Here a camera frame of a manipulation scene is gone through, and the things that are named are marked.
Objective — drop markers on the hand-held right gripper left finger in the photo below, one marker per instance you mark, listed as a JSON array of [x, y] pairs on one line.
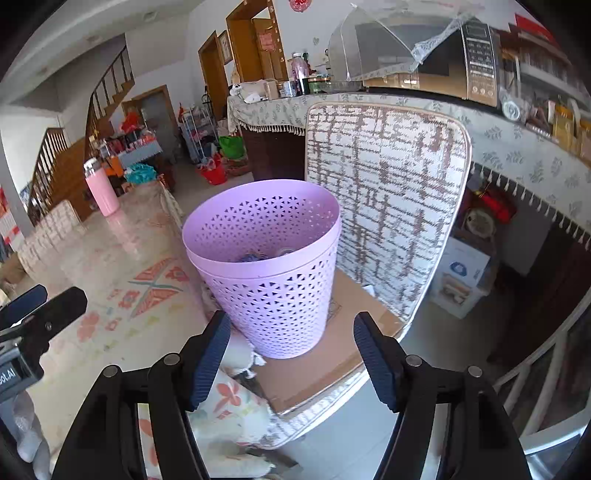
[[212, 364]]

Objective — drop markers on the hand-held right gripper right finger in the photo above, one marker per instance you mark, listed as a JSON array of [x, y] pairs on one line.
[[371, 364]]

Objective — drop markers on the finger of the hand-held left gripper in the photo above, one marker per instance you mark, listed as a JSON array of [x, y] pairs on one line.
[[60, 314], [23, 303]]

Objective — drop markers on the purple plastic basket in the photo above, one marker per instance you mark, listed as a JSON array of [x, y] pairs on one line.
[[272, 309]]

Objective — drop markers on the person's left hand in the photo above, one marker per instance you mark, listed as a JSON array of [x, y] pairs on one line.
[[30, 438]]

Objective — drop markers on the flat cardboard sheet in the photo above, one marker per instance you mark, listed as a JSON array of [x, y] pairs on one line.
[[314, 374]]

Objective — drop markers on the patterned chair back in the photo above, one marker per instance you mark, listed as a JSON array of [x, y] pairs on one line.
[[51, 235]]

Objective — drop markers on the white carton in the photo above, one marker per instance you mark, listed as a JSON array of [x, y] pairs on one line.
[[461, 277]]

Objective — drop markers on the pink thermos flask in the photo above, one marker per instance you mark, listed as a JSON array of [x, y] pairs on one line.
[[102, 191]]

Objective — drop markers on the wooden staircase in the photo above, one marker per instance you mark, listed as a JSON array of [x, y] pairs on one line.
[[60, 161]]

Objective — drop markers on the teal plastic bag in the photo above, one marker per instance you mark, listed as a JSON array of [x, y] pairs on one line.
[[141, 174]]

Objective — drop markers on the chair with woven cover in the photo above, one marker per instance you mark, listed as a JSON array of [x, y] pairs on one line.
[[388, 198]]

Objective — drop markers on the table with checked cloth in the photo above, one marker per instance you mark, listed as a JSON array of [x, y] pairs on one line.
[[138, 150]]

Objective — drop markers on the green bag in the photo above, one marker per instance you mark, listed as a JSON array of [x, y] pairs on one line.
[[231, 146]]

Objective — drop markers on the leaf print sideboard cloth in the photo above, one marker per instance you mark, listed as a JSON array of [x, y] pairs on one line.
[[508, 147]]

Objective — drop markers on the plush toy dog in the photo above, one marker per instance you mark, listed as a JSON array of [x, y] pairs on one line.
[[237, 89]]

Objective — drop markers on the wooden door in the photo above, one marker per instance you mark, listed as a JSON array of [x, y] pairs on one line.
[[214, 74]]

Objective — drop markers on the purple drink bottle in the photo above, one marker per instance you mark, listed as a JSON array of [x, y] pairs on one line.
[[300, 74]]

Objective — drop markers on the mesh food cover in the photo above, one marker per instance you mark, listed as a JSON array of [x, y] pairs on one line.
[[369, 46]]

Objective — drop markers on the microwave oven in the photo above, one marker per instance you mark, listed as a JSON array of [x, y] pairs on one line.
[[480, 60]]

